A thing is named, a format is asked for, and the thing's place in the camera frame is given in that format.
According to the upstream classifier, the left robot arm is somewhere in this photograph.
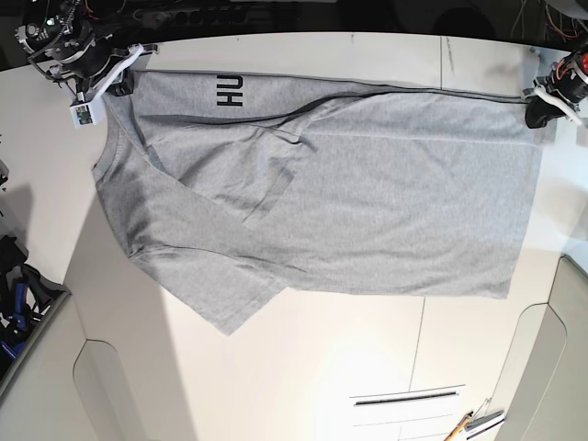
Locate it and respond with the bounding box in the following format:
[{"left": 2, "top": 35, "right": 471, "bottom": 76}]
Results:
[{"left": 524, "top": 1, "right": 587, "bottom": 130}]

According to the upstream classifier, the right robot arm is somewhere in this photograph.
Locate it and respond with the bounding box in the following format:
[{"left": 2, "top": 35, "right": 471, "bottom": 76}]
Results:
[{"left": 15, "top": 1, "right": 578, "bottom": 129}]

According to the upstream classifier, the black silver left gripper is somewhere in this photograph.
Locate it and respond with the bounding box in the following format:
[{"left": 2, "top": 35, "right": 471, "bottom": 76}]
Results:
[{"left": 524, "top": 51, "right": 587, "bottom": 129}]

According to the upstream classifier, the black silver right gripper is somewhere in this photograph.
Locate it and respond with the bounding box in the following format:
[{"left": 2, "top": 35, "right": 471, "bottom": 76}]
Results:
[{"left": 27, "top": 27, "right": 137, "bottom": 103}]

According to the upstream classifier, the blue clamp tool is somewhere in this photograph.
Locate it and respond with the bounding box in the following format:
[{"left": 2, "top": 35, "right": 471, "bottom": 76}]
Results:
[{"left": 1, "top": 273, "right": 34, "bottom": 361}]

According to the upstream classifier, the white desk cable grommet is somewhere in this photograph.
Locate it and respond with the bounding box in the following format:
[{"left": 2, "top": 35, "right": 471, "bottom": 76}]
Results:
[{"left": 349, "top": 384, "right": 467, "bottom": 419}]

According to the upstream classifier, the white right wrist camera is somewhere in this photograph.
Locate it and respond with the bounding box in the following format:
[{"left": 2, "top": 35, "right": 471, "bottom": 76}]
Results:
[{"left": 70, "top": 101, "right": 105, "bottom": 129}]

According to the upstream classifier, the grey T-shirt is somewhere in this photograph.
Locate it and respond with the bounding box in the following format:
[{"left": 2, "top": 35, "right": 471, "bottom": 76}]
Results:
[{"left": 94, "top": 71, "right": 555, "bottom": 334}]

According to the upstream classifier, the wooden pencil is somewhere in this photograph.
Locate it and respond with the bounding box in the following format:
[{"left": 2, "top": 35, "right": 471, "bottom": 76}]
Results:
[{"left": 444, "top": 412, "right": 473, "bottom": 441}]

